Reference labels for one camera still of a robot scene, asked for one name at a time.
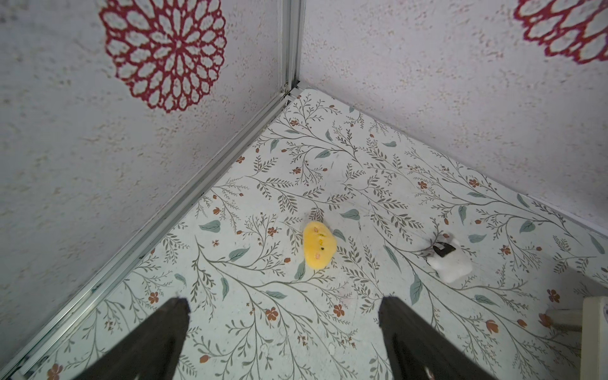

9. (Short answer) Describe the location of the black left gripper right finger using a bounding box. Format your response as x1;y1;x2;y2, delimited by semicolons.
378;296;493;379

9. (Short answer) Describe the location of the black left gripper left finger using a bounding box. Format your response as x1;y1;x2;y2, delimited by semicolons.
77;298;191;379

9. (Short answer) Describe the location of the white two-tier shelf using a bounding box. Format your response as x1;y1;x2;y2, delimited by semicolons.
546;296;607;380

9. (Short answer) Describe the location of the white and black plush toy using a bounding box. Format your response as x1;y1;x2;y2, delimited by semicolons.
425;234;473;283

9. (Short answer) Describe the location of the yellow chick plush toy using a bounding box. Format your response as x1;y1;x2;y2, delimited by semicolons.
302;221;337;270

